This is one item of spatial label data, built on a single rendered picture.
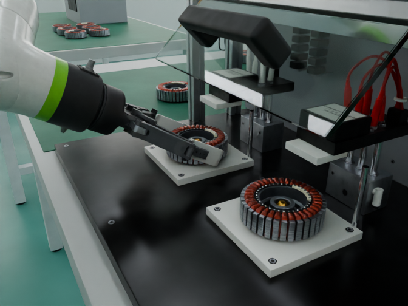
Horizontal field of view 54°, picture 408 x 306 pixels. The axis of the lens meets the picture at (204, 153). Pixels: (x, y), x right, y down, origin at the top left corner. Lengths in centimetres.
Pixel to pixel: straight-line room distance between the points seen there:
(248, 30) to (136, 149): 55
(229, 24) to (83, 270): 37
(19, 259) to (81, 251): 130
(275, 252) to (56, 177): 43
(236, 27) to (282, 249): 31
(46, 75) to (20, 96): 4
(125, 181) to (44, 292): 105
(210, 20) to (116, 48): 173
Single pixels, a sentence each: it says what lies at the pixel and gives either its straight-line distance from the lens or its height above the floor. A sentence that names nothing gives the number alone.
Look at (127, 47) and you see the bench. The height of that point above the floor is 74.
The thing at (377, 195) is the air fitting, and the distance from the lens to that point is 60.
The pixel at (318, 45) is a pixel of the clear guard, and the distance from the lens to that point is 28.
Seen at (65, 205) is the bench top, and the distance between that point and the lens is 68.
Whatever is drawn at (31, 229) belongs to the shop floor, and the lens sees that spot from 203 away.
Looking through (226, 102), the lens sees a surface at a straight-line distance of 69.
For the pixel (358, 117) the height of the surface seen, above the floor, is 92.
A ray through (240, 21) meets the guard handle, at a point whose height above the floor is 106.
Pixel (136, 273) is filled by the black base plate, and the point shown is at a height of 77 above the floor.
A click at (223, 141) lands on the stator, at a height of 82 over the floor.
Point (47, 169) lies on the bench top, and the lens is 80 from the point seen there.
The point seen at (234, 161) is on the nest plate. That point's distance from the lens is 70.
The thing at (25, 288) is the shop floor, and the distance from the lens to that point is 171.
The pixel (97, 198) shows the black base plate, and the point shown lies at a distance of 64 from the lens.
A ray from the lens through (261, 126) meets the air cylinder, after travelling 75.
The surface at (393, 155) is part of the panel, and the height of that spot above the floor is 81.
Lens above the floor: 109
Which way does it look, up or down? 25 degrees down
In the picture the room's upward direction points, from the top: straight up
